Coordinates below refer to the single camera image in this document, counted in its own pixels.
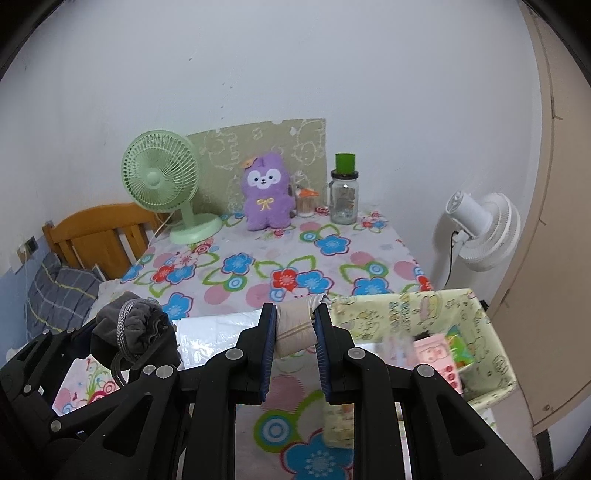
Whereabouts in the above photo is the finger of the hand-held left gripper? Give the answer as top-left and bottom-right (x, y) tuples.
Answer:
(0, 324), (95, 416)
(48, 364), (160, 439)

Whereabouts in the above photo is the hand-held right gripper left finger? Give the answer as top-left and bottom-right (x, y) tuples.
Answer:
(74, 302), (280, 480)

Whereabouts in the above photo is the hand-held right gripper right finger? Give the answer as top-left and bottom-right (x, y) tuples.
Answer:
(315, 304), (536, 480)

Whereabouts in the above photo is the beige sock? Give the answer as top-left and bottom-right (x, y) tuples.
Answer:
(276, 295), (325, 357)

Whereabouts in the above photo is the cartoon printed tissue pack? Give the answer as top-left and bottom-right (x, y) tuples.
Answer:
(381, 335), (416, 365)

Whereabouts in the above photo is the grey sock bundle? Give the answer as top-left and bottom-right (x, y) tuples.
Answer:
(91, 295), (182, 386)

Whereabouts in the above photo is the pink cartoon packet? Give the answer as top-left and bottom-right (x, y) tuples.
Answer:
(413, 335), (465, 393)

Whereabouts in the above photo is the green snack packet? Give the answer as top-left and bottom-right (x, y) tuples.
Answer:
(445, 325), (476, 370)

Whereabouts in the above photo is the green patterned storage box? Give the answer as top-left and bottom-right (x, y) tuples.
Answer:
(323, 288), (517, 448)

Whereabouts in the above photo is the grey plaid pillow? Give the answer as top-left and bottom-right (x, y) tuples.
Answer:
(27, 253), (102, 333)

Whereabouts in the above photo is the clear plastic bag pack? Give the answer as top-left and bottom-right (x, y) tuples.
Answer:
(173, 311), (266, 370)

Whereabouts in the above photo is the white bedding cloth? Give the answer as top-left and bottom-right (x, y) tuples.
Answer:
(98, 277), (134, 301)

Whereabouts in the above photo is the floral tablecloth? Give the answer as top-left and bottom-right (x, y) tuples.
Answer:
(51, 210), (435, 480)

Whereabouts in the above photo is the wooden bed headboard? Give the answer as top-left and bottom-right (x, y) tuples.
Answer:
(42, 203), (169, 280)

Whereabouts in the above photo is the purple plush toy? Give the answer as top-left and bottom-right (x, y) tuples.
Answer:
(242, 154), (296, 232)

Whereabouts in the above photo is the cotton swab jar orange lid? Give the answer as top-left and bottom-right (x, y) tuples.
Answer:
(294, 178), (319, 217)

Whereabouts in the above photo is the glass jar with green lid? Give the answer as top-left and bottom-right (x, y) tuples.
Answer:
(325, 153), (360, 225)

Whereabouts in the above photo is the green desk fan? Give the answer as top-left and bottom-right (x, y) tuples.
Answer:
(121, 130), (225, 244)

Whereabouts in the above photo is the white standing fan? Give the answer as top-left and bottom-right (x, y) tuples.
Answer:
(431, 191), (522, 278)

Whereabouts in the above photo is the green patterned cardboard panel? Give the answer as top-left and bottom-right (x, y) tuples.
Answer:
(186, 119), (327, 215)

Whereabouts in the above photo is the beige wooden door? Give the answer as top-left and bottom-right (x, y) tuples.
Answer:
(485, 18), (591, 435)

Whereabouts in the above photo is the white fan cable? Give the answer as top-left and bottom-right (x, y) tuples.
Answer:
(154, 212), (180, 239)

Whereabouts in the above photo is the black fan cable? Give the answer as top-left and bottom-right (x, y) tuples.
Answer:
(442, 228), (461, 289)

